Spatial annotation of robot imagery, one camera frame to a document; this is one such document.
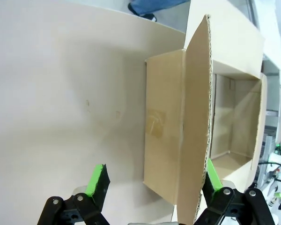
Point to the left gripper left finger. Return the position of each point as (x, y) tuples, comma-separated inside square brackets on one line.
[(98, 182)]

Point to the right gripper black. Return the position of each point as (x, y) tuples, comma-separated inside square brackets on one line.
[(279, 171)]

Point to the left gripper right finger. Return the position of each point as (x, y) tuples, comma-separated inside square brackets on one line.
[(224, 201)]

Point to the brown cardboard shipping box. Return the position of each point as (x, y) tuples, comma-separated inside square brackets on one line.
[(166, 93)]

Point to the person in navy shirt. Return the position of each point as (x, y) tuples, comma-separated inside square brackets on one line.
[(142, 5)]

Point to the aluminium profile frame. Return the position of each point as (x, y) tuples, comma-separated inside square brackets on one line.
[(269, 154)]

